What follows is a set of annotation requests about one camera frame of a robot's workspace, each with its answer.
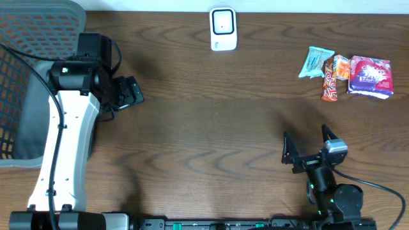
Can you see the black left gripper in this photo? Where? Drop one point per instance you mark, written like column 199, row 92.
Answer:
column 128, row 92

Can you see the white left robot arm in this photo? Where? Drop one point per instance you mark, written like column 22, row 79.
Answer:
column 81, row 89

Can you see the orange snack box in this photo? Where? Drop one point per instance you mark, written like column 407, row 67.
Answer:
column 341, row 67

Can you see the orange chocolate bar wrapper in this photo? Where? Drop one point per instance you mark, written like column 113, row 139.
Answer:
column 329, row 82

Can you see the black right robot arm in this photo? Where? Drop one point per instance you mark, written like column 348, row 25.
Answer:
column 337, row 202

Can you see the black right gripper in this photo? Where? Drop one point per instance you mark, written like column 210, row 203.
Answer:
column 309, row 163

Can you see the white barcode scanner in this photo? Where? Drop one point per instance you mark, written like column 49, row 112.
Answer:
column 223, row 29

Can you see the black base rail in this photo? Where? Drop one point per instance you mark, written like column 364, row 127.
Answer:
column 277, row 222

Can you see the green wipes packet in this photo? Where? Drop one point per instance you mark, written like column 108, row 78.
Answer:
column 314, row 62

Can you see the dark grey plastic basket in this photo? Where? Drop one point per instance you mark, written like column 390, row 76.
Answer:
column 37, row 33

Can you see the purple red pad packet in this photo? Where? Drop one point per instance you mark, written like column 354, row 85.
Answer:
column 370, row 77

